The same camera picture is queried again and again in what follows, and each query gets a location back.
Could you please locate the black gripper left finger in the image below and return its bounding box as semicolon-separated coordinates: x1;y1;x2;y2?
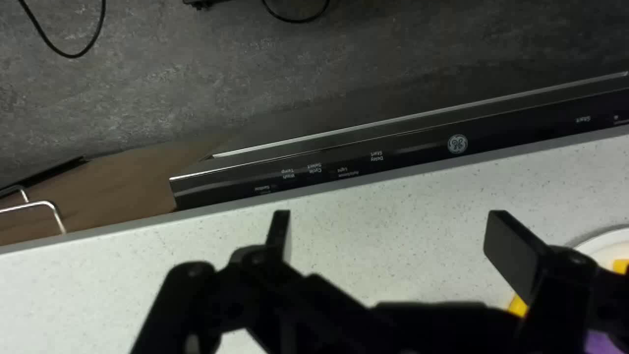
129;208;369;354

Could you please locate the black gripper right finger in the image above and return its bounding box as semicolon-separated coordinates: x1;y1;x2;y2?
481;208;629;354

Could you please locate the white plate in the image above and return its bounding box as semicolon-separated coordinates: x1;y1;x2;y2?
565;224;629;263

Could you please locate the wooden lower cabinet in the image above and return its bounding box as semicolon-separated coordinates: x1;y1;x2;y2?
0;139;217;248

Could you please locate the thin black floor cable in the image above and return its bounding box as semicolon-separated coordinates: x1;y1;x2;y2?
17;0;107;59
261;0;331;25

